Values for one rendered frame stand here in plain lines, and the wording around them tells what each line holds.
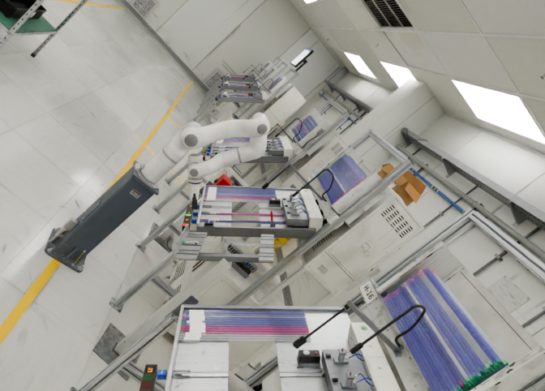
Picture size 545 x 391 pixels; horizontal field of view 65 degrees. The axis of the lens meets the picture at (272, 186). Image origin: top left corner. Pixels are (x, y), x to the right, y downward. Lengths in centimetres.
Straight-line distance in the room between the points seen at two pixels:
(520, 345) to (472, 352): 24
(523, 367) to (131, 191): 199
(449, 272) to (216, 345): 97
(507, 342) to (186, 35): 1027
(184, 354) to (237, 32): 989
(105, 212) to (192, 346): 116
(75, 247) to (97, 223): 21
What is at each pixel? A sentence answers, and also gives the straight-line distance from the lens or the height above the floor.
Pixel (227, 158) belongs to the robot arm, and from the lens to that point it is 247.
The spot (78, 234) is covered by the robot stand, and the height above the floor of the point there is 19.
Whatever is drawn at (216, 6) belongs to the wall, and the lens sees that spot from 1113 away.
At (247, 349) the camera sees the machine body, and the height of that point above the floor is 33.
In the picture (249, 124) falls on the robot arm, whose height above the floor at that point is 135.
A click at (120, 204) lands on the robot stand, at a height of 50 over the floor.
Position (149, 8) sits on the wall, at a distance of 1129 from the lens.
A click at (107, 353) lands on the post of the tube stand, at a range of 262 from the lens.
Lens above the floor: 164
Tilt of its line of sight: 10 degrees down
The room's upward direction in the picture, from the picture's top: 50 degrees clockwise
